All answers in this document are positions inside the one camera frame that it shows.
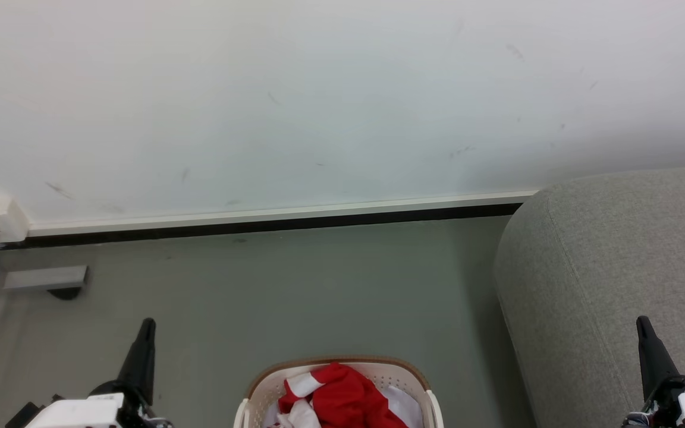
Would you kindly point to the white perforated laundry basket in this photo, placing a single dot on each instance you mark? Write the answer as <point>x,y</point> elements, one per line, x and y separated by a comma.
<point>396,380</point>

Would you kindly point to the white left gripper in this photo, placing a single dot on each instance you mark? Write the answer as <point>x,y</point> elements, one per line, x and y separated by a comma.
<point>81,411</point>

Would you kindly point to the white and black baseboard strip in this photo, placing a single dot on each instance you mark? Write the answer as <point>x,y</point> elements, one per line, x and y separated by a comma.
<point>271,217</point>

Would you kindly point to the black frame foot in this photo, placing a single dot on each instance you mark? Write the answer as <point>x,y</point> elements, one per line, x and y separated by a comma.
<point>64,293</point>

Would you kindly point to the grey metal frame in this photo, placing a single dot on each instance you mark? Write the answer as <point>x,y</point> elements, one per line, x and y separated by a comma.
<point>42,277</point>

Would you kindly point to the red and white garment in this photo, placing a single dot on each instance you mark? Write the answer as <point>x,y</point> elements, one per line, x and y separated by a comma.
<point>342,398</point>

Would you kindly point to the grey fabric sofa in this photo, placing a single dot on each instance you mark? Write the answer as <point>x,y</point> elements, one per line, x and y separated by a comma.
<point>616,285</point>

